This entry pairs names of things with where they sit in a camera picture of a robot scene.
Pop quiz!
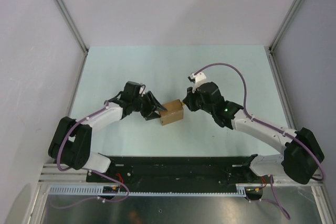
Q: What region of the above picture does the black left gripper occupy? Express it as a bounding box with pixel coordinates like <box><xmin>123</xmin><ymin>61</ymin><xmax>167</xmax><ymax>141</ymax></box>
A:
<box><xmin>131</xmin><ymin>91</ymin><xmax>166</xmax><ymax>121</ymax></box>

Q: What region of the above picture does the brown cardboard express box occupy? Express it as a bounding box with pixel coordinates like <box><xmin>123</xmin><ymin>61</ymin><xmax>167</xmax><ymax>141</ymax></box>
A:
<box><xmin>159</xmin><ymin>99</ymin><xmax>184</xmax><ymax>126</ymax></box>

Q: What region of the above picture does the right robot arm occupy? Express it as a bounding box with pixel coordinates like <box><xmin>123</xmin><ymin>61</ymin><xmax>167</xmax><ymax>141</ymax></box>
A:
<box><xmin>183</xmin><ymin>82</ymin><xmax>324</xmax><ymax>185</ymax></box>

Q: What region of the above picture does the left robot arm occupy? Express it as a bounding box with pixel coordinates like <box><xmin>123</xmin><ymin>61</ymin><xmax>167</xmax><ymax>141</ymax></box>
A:
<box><xmin>48</xmin><ymin>81</ymin><xmax>167</xmax><ymax>182</ymax></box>

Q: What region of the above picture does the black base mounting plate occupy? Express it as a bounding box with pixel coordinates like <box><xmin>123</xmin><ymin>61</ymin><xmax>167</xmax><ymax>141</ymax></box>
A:
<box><xmin>86</xmin><ymin>155</ymin><xmax>261</xmax><ymax>194</ymax></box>

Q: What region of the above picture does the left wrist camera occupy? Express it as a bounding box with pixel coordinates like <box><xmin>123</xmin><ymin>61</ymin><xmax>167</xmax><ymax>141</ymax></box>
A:
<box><xmin>139</xmin><ymin>83</ymin><xmax>146</xmax><ymax>96</ymax></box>

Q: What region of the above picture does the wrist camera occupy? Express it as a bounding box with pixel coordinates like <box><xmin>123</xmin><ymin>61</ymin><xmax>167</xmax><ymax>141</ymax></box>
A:
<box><xmin>188</xmin><ymin>72</ymin><xmax>207</xmax><ymax>93</ymax></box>
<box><xmin>139</xmin><ymin>83</ymin><xmax>146</xmax><ymax>96</ymax></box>

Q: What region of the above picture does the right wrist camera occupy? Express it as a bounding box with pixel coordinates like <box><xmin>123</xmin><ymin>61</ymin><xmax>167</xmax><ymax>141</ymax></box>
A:
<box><xmin>188</xmin><ymin>72</ymin><xmax>207</xmax><ymax>93</ymax></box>

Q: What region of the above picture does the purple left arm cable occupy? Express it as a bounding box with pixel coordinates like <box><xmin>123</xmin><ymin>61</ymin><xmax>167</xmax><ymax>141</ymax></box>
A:
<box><xmin>56</xmin><ymin>100</ymin><xmax>129</xmax><ymax>209</ymax></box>

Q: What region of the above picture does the white slotted cable duct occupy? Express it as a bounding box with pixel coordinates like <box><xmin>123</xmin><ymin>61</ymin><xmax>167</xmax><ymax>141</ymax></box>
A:
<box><xmin>48</xmin><ymin>185</ymin><xmax>246</xmax><ymax>197</ymax></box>

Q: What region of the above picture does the left aluminium corner post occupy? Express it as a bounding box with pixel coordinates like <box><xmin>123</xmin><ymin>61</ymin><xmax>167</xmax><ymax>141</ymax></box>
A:
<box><xmin>53</xmin><ymin>0</ymin><xmax>89</xmax><ymax>56</ymax></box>

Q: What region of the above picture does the aluminium corner post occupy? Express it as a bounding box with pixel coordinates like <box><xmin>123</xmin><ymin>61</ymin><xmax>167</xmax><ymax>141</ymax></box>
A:
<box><xmin>268</xmin><ymin>0</ymin><xmax>305</xmax><ymax>54</ymax></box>
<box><xmin>53</xmin><ymin>0</ymin><xmax>89</xmax><ymax>56</ymax></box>

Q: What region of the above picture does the right aluminium corner post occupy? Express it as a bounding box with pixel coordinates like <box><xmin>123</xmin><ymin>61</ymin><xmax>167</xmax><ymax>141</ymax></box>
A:
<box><xmin>268</xmin><ymin>0</ymin><xmax>305</xmax><ymax>54</ymax></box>

